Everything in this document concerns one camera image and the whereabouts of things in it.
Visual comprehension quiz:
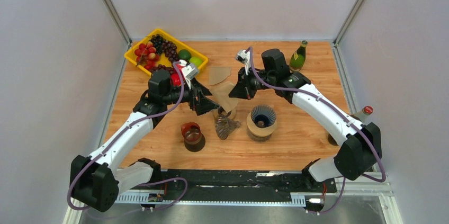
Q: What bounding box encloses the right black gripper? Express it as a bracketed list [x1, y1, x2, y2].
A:
[229, 65, 275, 100]

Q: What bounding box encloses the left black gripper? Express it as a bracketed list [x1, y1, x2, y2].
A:
[163, 77, 219, 115]

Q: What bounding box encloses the brown paper filter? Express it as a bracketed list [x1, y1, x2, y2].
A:
[209, 67, 232, 86]
[210, 81, 239, 112]

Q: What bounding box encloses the blue ribbed dripper cone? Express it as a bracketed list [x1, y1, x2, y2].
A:
[250, 105, 276, 128]

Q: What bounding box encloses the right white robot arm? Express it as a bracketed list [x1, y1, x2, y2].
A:
[229, 47, 387, 191]

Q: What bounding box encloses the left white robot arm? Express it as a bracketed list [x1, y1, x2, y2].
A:
[67, 70, 219, 212]

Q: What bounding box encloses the clear glass ribbed dripper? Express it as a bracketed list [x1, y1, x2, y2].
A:
[214, 115, 241, 140]

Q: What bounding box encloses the green pear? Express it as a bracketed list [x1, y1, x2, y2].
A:
[189, 57, 203, 68]

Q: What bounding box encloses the red glass carafe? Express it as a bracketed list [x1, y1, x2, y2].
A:
[181, 122, 206, 152]

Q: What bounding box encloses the glass server with wooden collar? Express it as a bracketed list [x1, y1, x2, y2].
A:
[247, 114, 278, 142]

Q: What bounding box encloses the green lime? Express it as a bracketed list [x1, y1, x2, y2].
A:
[178, 49, 192, 62]

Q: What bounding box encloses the green glass bottle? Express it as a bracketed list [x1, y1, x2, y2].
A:
[289, 40, 308, 71]

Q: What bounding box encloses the dark purple grape bunch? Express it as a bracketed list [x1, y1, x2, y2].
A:
[150, 34, 179, 63]

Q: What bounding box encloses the yellow plastic fruit tray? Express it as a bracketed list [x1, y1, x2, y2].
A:
[124, 29, 208, 76]

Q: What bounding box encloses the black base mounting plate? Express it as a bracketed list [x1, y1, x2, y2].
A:
[145, 169, 337, 202]

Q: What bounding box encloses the cola bottle red cap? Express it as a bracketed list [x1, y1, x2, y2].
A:
[327, 105, 374, 147]

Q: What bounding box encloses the small wooden dripper ring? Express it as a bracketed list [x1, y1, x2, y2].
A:
[213, 106, 237, 121]

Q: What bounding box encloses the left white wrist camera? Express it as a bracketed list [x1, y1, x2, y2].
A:
[176, 59, 200, 89]

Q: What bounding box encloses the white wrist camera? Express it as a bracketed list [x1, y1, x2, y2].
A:
[235, 50, 251, 75]
[176, 59, 200, 89]

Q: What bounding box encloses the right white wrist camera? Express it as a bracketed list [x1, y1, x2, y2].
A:
[235, 50, 251, 75]

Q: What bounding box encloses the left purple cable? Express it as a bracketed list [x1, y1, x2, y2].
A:
[66, 61, 188, 220]

